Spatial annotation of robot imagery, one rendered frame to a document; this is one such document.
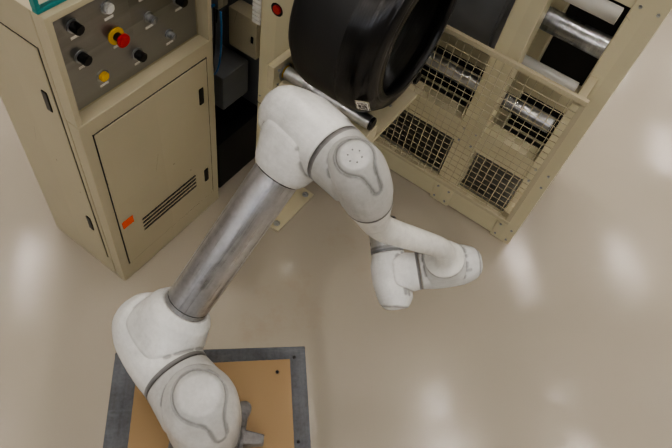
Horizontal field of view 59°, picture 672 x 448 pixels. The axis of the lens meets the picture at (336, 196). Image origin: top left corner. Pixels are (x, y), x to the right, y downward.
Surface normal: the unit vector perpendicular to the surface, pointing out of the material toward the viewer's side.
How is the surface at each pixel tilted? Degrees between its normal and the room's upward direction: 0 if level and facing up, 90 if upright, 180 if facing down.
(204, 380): 6
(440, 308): 0
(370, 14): 56
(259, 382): 4
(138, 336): 46
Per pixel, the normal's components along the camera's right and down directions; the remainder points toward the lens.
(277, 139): -0.58, -0.01
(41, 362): 0.14, -0.59
